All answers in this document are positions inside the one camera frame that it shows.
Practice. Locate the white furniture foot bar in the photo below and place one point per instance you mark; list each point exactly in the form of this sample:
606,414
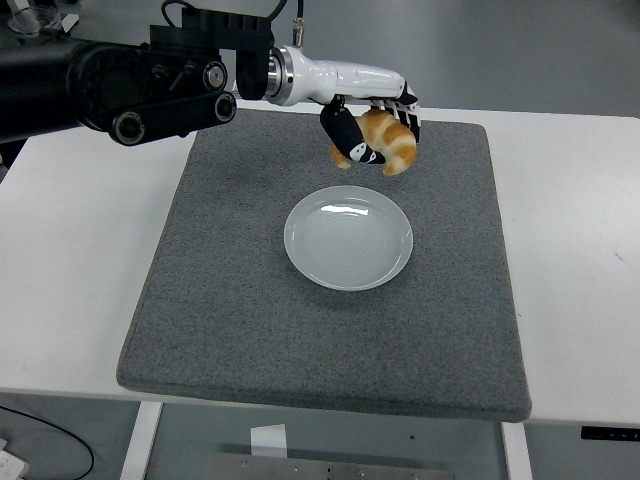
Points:
70,21

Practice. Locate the pale grey round plate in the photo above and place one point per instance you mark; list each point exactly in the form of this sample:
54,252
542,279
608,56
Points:
350,240

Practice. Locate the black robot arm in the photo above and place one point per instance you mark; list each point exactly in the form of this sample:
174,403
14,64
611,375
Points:
100,85

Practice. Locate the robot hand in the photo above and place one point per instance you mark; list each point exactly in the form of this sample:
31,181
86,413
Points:
345,80

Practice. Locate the white power strip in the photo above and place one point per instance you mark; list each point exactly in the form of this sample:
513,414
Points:
10,465

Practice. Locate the grey felt mat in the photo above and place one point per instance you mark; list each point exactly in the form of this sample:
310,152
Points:
300,340

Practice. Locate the black table control panel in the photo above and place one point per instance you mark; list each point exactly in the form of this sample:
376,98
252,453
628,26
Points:
610,433

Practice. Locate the white table leg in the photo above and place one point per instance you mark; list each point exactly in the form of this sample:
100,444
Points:
517,455
140,445

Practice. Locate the golden croissant bread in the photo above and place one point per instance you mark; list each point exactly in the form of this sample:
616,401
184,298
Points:
395,140

